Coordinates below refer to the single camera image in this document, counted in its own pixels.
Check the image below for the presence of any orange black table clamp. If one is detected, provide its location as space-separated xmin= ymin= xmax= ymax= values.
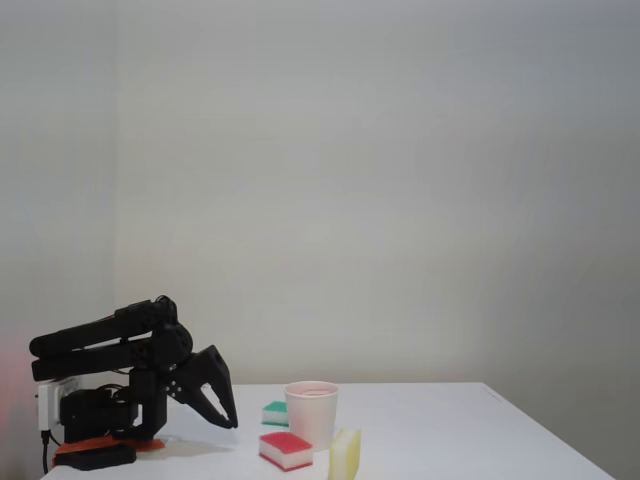
xmin=53 ymin=436 xmax=167 ymax=472

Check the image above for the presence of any white paper cup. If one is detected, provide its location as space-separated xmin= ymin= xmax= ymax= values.
xmin=283 ymin=380 xmax=341 ymax=452

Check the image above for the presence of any white plastic adapter box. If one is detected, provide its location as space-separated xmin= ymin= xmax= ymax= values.
xmin=35 ymin=377 xmax=84 ymax=432

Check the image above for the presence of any yellow white sponge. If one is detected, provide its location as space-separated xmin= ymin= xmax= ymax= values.
xmin=328 ymin=426 xmax=363 ymax=480

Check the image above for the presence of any red white sponge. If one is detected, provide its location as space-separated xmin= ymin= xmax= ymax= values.
xmin=258 ymin=431 xmax=315 ymax=473

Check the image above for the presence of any black power cable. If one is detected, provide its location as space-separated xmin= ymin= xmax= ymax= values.
xmin=39 ymin=428 xmax=53 ymax=475

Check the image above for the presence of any green white sponge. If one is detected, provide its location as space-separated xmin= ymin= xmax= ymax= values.
xmin=260 ymin=400 xmax=291 ymax=428

